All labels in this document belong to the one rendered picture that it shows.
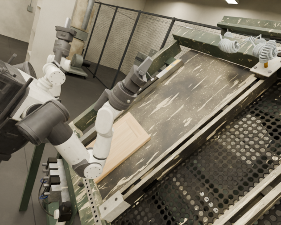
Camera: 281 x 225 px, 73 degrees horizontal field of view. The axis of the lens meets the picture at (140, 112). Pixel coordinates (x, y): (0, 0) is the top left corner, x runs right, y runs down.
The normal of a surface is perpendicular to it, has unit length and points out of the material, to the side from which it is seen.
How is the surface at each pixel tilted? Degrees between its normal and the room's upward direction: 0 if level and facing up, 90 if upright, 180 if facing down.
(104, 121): 95
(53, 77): 89
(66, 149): 90
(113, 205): 56
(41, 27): 90
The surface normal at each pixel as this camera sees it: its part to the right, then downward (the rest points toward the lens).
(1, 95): 0.62, 0.50
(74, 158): 0.36, 0.45
